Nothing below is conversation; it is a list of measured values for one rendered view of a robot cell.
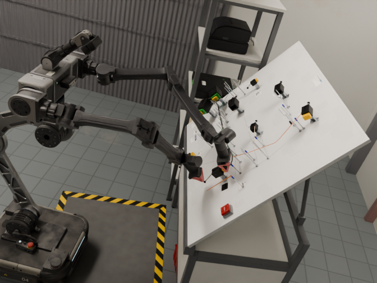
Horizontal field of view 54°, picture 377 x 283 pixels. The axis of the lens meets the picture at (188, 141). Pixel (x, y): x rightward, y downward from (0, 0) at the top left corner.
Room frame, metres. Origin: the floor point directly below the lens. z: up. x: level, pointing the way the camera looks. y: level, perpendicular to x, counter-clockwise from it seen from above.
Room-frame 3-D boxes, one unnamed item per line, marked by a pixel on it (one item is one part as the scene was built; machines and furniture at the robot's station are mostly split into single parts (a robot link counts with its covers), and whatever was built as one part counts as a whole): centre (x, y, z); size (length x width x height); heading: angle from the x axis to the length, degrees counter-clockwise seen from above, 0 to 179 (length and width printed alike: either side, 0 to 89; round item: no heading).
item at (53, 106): (1.39, 0.65, 1.45); 0.09 x 0.08 x 0.12; 179
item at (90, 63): (1.89, 0.64, 1.45); 0.09 x 0.08 x 0.12; 179
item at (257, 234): (1.95, -0.38, 0.60); 1.17 x 0.58 x 0.40; 8
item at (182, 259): (1.63, -0.12, 0.60); 0.55 x 0.03 x 0.39; 8
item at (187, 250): (1.90, -0.06, 0.83); 1.18 x 0.05 x 0.06; 8
